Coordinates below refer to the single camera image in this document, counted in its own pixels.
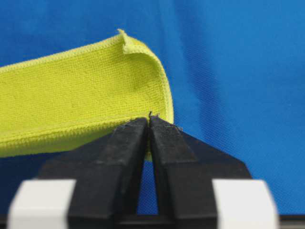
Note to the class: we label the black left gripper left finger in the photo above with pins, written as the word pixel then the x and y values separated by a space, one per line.
pixel 85 188

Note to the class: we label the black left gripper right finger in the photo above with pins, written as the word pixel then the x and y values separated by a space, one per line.
pixel 201 187

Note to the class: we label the yellow-green towel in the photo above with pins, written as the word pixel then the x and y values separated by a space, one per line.
pixel 59 102

